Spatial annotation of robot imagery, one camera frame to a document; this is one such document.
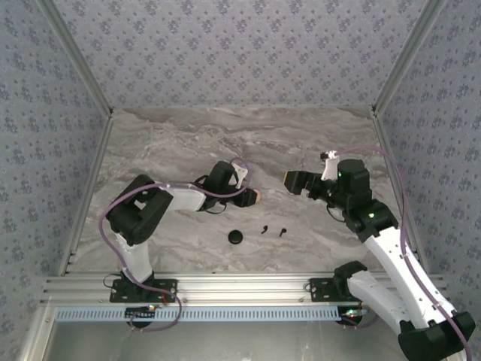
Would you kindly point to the black earbud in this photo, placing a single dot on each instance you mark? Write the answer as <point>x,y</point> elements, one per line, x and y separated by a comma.
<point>264,229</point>
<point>282,232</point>

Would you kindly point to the black earbud charging case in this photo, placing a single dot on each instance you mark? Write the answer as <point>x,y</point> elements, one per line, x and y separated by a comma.
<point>236,237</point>

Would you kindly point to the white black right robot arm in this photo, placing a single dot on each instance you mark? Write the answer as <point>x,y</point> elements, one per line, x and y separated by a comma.
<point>391,259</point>

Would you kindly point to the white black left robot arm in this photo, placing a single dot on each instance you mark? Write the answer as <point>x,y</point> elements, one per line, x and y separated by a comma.
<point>139,210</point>

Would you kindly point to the small circuit board with LED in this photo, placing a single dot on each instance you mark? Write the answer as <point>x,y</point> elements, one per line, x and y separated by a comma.
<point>141,312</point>
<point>353,313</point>

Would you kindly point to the grey metal sheet panel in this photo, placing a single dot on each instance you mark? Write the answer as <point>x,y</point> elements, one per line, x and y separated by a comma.
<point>240,342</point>

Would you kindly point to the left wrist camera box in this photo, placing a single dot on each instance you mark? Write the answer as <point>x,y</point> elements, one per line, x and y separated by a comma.
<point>240,175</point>

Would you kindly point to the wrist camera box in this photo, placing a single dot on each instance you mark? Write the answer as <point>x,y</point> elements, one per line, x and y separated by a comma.
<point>240,175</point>
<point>330,165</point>

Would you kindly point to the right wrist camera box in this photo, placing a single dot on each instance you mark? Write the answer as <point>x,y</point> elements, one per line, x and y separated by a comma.
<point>330,165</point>

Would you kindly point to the aluminium table side rail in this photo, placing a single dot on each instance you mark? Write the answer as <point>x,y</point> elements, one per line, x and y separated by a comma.
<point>97,150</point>
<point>388,150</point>

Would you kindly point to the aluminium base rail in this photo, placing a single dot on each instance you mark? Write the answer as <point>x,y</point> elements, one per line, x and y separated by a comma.
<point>240,287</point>

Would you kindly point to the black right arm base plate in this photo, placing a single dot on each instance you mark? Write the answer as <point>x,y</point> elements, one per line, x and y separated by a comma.
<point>319,290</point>

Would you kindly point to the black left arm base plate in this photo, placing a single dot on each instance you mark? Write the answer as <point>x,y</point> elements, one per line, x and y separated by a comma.
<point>170,287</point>

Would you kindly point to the aluminium frame post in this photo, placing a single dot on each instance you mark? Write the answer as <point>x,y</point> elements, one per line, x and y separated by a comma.
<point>406,56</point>
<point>82,64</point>

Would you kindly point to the aluminium lower frame leg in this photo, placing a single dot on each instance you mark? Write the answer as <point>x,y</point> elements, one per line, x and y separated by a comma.
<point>35,334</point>

